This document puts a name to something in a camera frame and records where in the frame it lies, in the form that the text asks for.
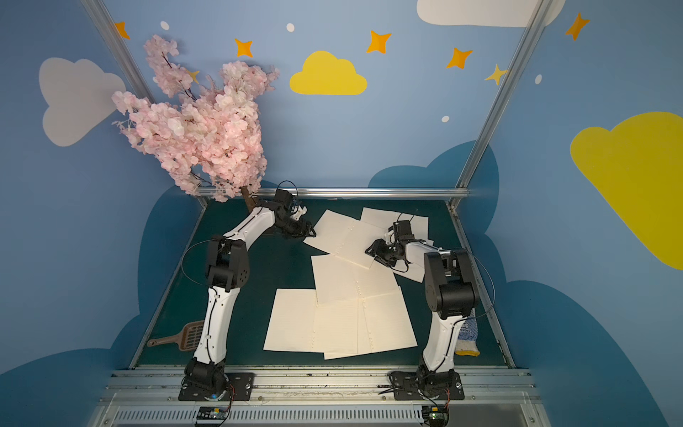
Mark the green cover notebook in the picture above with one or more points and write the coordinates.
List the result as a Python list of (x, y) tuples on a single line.
[(338, 280)]

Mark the pink cherry blossom tree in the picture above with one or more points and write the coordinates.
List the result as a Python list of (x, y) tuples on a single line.
[(212, 137)]

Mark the right controller board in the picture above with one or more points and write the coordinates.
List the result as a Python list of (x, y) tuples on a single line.
[(435, 416)]

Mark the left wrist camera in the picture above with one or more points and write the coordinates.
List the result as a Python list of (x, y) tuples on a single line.
[(289, 206)]

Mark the aluminium rail back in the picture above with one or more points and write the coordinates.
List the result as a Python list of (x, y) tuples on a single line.
[(377, 193)]

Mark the open notebook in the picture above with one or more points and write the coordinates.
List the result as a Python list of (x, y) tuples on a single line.
[(415, 251), (291, 327), (373, 324)]

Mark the yellow cover notebook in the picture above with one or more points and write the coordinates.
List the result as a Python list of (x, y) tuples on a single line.
[(345, 237)]

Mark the brown litter scoop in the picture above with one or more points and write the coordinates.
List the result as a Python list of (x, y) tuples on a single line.
[(187, 340)]

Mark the open notebook front left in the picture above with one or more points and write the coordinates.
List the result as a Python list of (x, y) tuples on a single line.
[(291, 327)]

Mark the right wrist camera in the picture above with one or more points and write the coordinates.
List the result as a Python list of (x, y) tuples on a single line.
[(402, 232)]

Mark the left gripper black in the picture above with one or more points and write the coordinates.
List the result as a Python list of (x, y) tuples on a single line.
[(298, 228)]

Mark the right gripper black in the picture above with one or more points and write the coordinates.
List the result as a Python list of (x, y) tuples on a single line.
[(381, 252)]

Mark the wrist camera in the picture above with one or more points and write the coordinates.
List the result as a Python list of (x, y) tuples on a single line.
[(289, 206), (402, 232)]

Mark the left controller board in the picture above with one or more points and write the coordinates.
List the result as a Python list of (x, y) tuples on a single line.
[(212, 415)]

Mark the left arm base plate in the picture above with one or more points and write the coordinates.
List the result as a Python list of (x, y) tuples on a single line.
[(235, 387)]

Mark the open notebook front right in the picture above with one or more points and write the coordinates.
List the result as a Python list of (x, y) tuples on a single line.
[(373, 324)]

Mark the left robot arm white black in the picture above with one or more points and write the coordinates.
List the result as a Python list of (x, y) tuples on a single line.
[(227, 271)]

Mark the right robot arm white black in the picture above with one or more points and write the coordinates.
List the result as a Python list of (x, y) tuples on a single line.
[(451, 295)]

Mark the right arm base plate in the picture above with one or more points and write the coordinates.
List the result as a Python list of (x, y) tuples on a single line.
[(453, 387)]

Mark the open notebook far right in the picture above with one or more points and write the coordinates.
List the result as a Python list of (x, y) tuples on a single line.
[(415, 251)]

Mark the controller board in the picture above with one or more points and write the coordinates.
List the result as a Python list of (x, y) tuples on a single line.
[(212, 415), (435, 416)]

